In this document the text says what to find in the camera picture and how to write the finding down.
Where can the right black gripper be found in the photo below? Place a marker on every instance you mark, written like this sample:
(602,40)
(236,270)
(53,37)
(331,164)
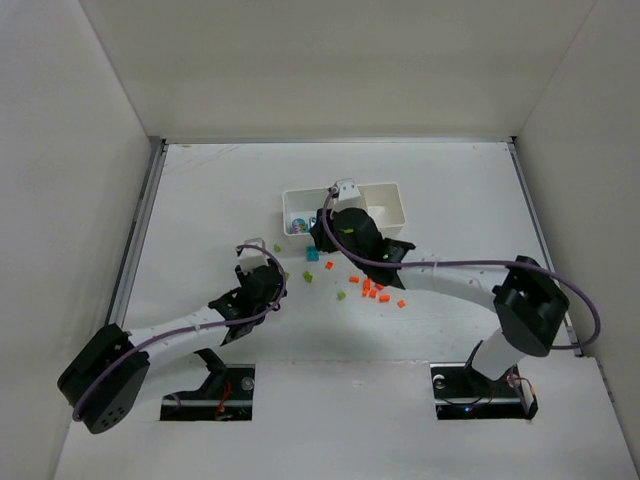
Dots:
(322,228)

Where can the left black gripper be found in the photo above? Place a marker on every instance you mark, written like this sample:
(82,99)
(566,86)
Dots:
(273,272)

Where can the teal square lego brick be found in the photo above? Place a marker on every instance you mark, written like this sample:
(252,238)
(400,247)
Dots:
(312,255)

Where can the teal penguin lego brick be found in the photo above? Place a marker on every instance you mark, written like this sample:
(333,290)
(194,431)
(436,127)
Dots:
(299,226)

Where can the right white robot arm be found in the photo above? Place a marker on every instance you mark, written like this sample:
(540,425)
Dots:
(529,306)

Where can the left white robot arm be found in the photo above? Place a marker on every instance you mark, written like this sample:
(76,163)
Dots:
(113,371)

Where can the white three-compartment sorting tray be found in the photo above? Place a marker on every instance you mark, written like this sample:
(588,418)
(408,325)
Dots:
(382,202)

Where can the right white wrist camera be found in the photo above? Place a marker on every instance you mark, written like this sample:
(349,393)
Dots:
(346,194)

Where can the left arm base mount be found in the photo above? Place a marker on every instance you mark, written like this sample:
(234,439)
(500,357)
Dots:
(222,392)

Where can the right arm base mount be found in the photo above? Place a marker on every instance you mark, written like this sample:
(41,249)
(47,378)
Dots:
(461,393)

